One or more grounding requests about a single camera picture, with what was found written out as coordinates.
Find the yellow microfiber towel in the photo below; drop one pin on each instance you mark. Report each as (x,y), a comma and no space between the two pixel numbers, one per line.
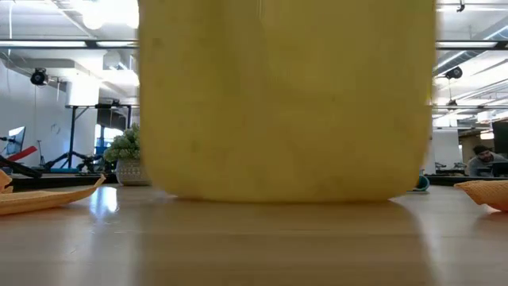
(285,103)

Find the black background robot arm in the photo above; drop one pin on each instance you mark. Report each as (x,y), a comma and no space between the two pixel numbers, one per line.
(79,161)

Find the orange microfiber towel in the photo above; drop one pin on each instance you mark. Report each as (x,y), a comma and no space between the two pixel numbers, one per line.
(47,198)
(488,194)

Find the potted green succulent plant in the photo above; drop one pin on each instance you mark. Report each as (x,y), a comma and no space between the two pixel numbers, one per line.
(127,151)

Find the red angled bar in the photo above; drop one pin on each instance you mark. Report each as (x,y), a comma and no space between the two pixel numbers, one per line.
(24,153)

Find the person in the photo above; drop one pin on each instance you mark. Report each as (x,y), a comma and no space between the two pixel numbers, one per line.
(484,161)

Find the tilted grey screen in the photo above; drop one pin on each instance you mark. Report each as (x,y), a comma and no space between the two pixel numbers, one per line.
(16,137)

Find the black monitor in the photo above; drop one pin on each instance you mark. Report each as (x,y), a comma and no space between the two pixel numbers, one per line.
(501,137)

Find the black metal stand frame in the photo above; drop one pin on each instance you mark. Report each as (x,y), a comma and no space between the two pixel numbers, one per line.
(72,135)

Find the black metal table frame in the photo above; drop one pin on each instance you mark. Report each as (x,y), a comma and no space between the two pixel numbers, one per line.
(59,180)

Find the black round ceiling camera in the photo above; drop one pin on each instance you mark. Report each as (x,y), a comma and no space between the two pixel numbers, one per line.
(39,77)
(453,72)

